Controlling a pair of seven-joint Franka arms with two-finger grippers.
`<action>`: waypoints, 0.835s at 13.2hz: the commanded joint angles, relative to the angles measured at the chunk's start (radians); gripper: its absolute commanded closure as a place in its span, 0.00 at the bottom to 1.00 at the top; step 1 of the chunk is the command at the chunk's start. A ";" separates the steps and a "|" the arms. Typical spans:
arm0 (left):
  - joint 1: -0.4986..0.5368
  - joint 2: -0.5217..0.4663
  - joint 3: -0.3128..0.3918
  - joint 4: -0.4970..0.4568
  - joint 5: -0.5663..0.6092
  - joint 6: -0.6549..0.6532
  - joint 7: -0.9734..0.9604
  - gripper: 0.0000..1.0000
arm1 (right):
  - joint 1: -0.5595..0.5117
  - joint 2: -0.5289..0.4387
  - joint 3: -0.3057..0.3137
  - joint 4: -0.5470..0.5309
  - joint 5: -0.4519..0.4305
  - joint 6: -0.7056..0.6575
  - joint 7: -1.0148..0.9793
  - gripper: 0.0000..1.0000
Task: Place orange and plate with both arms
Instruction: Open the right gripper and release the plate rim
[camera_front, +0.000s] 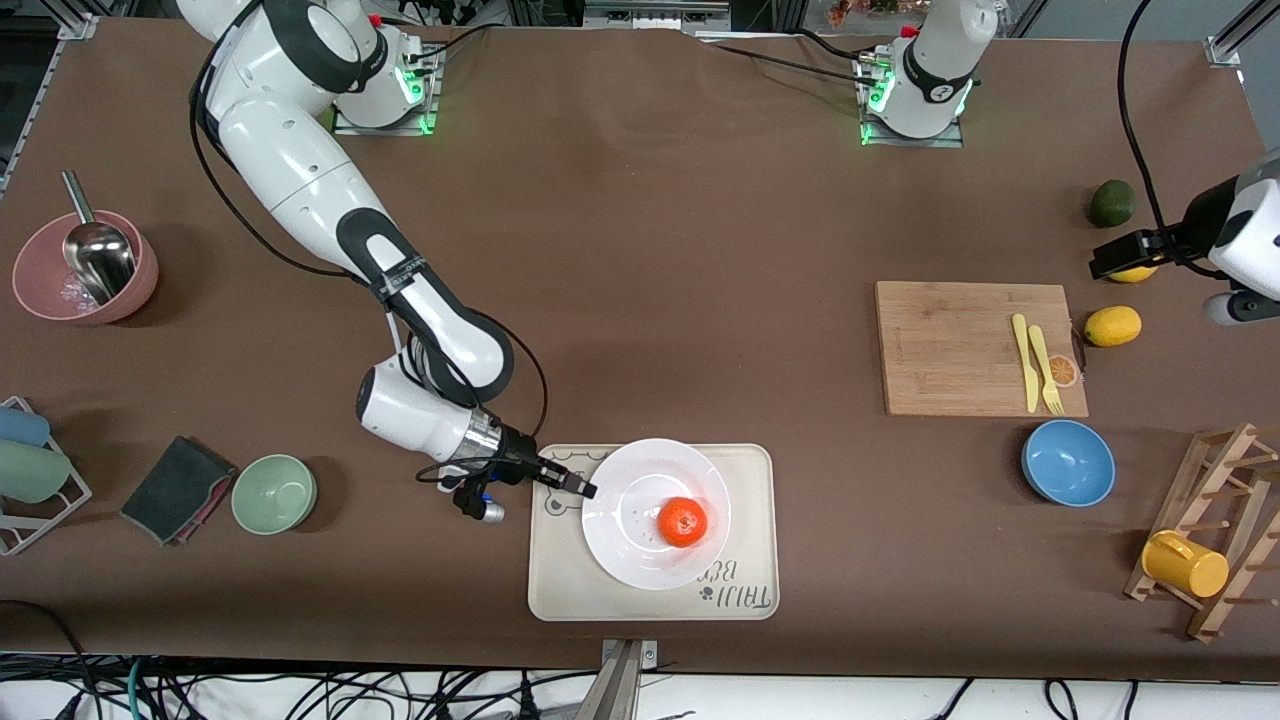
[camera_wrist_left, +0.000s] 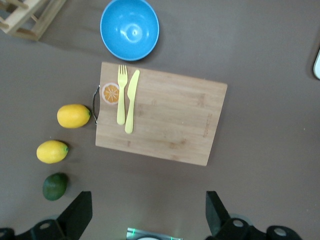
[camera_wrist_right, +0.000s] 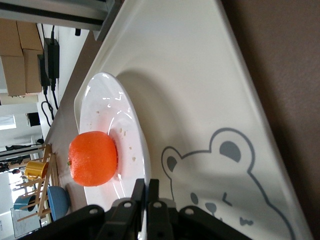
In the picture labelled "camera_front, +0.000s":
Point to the aluminium mount post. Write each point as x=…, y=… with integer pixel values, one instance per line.
x=625, y=680

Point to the orange fruit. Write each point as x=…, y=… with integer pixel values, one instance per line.
x=682, y=522

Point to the brown table cover mat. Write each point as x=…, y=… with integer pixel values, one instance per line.
x=700, y=250

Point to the yellow plastic fork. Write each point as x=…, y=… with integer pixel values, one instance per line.
x=1043, y=360

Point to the aluminium frame profile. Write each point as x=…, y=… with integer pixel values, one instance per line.
x=1235, y=40

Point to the pale green cup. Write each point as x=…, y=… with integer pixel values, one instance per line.
x=30, y=472

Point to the blue bowl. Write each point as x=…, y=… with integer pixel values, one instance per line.
x=1068, y=463

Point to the yellow lemon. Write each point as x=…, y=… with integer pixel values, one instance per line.
x=1135, y=273
x=1113, y=326

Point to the wooden mug rack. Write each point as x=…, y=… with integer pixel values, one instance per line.
x=1235, y=470

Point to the yellow plastic knife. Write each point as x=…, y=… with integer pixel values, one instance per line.
x=1026, y=365

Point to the white round plate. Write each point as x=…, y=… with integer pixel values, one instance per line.
x=630, y=540

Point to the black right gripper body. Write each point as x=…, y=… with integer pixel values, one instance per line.
x=520, y=462

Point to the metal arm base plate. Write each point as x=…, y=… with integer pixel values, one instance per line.
x=425, y=125
x=940, y=143

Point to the beige bear print tray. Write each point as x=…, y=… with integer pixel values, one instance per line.
x=750, y=500

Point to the grey metal box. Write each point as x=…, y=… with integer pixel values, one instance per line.
x=655, y=12

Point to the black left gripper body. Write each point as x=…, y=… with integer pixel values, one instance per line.
x=1193, y=226

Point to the light green bowl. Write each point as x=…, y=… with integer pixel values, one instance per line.
x=274, y=494

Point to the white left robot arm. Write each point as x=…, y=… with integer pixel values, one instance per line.
x=935, y=70

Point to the yellow mug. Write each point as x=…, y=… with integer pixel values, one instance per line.
x=1185, y=565

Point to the dark grey folded cloth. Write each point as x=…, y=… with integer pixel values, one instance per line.
x=175, y=490

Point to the metal scoop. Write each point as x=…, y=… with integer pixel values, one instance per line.
x=98, y=255

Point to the pink bowl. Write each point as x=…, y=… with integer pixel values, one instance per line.
x=40, y=270

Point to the light blue cup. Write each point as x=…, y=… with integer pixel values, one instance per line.
x=22, y=426

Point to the dark green avocado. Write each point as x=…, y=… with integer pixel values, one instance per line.
x=1111, y=203

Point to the bamboo cutting board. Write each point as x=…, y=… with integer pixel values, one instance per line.
x=940, y=350

